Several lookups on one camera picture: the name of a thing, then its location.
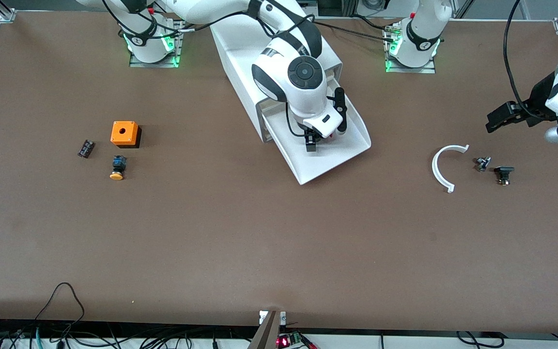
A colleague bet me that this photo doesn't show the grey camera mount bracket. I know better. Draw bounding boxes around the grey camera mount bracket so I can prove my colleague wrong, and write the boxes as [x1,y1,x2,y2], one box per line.
[248,310,287,349]

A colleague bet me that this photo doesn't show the yellow push button blue body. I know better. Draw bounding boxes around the yellow push button blue body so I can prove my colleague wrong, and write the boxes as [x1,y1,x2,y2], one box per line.
[109,155,128,181]

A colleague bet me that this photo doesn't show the white curved plastic arc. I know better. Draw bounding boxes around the white curved plastic arc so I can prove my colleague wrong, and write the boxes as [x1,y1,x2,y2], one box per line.
[432,144,470,193]

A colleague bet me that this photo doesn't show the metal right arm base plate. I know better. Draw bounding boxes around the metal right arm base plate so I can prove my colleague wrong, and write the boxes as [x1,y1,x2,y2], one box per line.
[129,19,186,68]

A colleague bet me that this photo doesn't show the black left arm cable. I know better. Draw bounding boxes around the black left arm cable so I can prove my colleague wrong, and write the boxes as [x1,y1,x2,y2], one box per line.
[503,0,535,120]

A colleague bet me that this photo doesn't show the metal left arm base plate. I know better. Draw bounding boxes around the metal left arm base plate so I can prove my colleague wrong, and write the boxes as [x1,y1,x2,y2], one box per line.
[383,22,437,74]

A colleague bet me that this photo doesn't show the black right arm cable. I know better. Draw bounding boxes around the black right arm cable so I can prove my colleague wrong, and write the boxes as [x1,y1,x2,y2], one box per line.
[100,0,319,142]

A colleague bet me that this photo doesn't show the small black bracket part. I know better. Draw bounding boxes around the small black bracket part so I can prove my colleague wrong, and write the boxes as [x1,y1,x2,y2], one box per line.
[494,166,515,186]

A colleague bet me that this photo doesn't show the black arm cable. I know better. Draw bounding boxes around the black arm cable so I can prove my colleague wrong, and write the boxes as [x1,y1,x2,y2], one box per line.
[503,0,535,120]
[100,0,319,142]

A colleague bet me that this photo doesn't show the black looped cable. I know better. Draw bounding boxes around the black looped cable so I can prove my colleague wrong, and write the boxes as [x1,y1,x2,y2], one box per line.
[34,282,86,335]

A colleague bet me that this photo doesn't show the orange box with hole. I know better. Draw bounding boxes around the orange box with hole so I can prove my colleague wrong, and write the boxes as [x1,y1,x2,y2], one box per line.
[110,121,142,148]

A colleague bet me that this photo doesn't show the circuit board with red light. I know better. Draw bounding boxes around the circuit board with red light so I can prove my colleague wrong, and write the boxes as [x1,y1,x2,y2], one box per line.
[277,332,316,349]

